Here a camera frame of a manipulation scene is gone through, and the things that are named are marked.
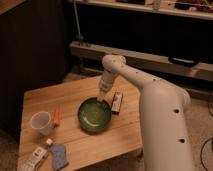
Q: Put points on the white remote control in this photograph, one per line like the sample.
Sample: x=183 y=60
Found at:
x=35 y=159

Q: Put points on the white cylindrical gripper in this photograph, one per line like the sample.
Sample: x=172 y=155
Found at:
x=105 y=84

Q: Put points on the clear plastic cup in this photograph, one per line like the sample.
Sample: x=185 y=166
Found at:
x=42 y=122

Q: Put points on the wooden table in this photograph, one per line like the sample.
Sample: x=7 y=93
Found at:
x=116 y=149

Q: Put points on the upper shelf with clutter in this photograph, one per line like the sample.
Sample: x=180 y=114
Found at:
x=145 y=8

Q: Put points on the blue cloth sponge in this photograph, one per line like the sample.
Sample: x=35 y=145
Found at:
x=59 y=158

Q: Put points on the green ceramic bowl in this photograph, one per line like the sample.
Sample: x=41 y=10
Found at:
x=94 y=116

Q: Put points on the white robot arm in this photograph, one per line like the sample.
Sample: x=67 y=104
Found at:
x=166 y=144

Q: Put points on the metal vertical pole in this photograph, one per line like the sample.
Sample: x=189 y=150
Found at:
x=79 y=35

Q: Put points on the long grey bench rail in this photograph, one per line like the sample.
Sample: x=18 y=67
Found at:
x=141 y=60

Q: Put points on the black handle on bench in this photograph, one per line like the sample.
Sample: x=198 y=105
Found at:
x=183 y=62

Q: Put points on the small white cube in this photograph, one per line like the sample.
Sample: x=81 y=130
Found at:
x=49 y=142

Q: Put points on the orange marker pen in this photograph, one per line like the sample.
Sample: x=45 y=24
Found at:
x=56 y=117

